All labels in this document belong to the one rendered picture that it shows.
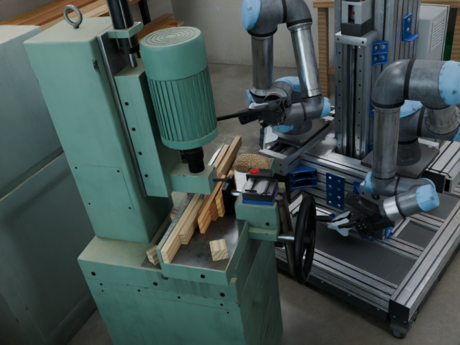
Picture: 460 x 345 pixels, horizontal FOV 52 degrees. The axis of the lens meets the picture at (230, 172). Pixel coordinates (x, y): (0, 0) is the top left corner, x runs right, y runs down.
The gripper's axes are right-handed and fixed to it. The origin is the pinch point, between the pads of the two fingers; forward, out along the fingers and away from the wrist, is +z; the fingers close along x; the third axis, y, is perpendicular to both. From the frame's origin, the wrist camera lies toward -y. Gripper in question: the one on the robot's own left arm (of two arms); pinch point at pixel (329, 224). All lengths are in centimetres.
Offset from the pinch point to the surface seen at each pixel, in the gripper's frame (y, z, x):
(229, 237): -23.7, 17.6, -24.5
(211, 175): -40.1, 17.5, -12.2
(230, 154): -33.1, 26.2, 16.3
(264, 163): -24.5, 15.5, 14.8
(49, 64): -95, 30, -22
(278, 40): -5, 109, 331
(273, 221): -18.3, 7.1, -15.5
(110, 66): -84, 17, -18
